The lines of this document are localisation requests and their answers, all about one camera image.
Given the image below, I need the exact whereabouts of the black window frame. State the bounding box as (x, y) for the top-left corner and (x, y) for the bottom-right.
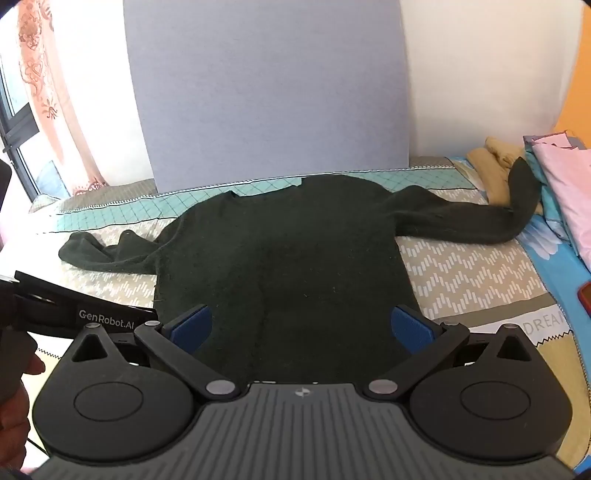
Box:
(0, 55), (43, 204)

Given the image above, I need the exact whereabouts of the tan cloth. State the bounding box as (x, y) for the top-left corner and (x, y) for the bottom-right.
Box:
(465, 136), (529, 207)

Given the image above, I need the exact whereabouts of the dark green sweater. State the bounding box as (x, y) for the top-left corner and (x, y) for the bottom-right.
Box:
(58, 157), (543, 385)

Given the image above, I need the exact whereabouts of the person's left hand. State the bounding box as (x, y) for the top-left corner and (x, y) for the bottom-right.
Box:
(0, 353), (47, 472)

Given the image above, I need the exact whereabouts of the red phone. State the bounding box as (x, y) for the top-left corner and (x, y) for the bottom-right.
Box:
(577, 279), (591, 320)

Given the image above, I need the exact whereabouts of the blue floral blanket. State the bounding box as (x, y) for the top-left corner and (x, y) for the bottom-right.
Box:
(516, 134), (591, 326)

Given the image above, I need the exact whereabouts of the pink cloth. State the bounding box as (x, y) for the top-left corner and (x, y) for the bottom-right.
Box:
(531, 131), (591, 273)

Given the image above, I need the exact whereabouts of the patterned bedsheet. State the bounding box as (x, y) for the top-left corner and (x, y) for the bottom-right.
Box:
(0, 154), (591, 418)

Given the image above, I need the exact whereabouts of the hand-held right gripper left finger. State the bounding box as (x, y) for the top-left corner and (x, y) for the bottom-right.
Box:
(60, 304), (242, 400)

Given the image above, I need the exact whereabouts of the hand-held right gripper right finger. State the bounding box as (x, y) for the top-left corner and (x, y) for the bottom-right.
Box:
(362, 304), (543, 400)

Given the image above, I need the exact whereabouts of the floral curtain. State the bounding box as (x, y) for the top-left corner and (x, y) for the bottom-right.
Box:
(16, 0), (110, 197)

